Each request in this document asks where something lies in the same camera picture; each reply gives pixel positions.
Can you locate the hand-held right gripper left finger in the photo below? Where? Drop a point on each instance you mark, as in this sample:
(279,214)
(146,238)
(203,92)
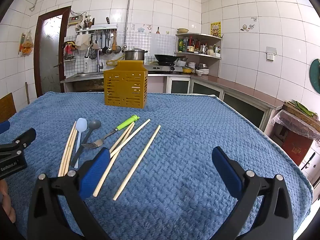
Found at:
(96,170)

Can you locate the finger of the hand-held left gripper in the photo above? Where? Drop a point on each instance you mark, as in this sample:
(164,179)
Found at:
(23,137)
(4,127)

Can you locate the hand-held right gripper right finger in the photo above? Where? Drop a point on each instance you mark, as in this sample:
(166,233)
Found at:
(226,170)

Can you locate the grey plastic spoon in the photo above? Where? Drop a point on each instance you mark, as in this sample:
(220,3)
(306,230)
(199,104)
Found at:
(94,124)

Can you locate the light blue plastic spoon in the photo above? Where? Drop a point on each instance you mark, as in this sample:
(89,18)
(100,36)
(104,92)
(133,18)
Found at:
(81,125)

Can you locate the yellow plastic utensil holder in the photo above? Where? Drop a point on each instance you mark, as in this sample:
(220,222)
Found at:
(125,90)

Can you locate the person's left hand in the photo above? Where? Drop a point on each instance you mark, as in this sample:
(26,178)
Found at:
(8,205)

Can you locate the wooden board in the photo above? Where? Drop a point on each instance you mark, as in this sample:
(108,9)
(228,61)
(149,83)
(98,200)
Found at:
(7,107)

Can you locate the wooden stick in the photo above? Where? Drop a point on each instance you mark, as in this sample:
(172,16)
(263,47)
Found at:
(27,92)

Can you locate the blue knitted blanket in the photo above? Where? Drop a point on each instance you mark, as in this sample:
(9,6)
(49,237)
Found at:
(180,160)

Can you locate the red box with plastic bag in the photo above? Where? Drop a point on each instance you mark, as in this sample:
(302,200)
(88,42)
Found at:
(297,145)

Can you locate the kitchen counter with cabinets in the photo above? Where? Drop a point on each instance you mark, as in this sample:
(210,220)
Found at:
(237,90)

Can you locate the hanging orange plastic bag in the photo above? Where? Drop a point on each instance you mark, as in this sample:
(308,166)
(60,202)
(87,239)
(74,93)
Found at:
(27,45)

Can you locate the brown framed glass door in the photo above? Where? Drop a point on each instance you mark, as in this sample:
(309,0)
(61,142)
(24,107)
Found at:
(51,55)

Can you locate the steel sink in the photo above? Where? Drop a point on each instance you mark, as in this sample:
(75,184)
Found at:
(85,75)

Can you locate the white soap dispenser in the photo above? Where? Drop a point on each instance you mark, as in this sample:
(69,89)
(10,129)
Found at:
(87,67)

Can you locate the green vegetables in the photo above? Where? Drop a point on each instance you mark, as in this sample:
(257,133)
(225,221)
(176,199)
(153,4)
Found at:
(303,108)

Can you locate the red and yellow cloth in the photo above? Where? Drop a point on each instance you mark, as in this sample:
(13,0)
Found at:
(68,47)

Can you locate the stack of white bowls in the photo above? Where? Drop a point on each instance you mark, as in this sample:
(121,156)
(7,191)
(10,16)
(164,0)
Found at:
(202,71)

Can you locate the steel kitchen faucet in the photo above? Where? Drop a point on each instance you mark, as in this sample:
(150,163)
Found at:
(100,66)

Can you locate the yellow basin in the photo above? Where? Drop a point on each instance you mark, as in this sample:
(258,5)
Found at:
(187,70)

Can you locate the white hanging cloth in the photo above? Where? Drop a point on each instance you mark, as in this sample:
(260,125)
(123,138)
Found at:
(82,42)

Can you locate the white corner shelf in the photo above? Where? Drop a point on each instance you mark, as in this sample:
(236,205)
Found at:
(200,55)

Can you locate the white jar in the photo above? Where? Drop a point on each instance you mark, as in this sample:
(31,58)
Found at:
(210,51)

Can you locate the gas stove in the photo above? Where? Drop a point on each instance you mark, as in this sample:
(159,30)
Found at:
(162,68)

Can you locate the steel cooking pot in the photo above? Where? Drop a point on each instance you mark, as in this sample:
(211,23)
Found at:
(134,54)

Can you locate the hanging black ladle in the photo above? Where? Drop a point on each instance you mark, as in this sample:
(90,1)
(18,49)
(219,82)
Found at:
(108,48)

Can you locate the steel kettle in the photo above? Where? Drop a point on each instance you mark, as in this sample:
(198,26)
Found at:
(203,49)

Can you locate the hanging wooden spatula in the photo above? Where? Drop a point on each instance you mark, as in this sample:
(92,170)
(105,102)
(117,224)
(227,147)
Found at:
(115,45)

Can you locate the black wok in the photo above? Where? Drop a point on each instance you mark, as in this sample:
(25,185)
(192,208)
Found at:
(166,58)

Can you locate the dark sauce bottle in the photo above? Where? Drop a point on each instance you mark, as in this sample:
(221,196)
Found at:
(191,46)

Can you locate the teal round plate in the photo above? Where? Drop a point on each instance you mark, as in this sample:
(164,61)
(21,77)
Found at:
(315,76)

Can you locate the green bottle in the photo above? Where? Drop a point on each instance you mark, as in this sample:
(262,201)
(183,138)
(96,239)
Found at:
(180,46)

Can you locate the beige bowl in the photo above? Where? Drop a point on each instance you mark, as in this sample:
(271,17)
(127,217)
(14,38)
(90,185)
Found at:
(182,30)

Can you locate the white wall socket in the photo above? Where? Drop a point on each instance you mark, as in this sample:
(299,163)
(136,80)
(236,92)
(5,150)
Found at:
(270,54)

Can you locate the yellow wall switch box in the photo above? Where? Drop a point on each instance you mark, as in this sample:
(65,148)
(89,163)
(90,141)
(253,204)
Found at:
(74,20)

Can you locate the metal wall utensil rack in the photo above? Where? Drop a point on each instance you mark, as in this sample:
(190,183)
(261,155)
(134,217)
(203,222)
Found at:
(97,28)

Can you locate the yellow wall poster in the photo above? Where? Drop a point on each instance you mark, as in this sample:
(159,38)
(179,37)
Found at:
(215,29)

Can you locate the wall decal stickers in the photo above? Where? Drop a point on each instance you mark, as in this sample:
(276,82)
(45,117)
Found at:
(246,27)

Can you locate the grey wall pipe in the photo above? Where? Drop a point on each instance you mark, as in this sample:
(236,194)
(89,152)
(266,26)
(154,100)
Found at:
(128,17)

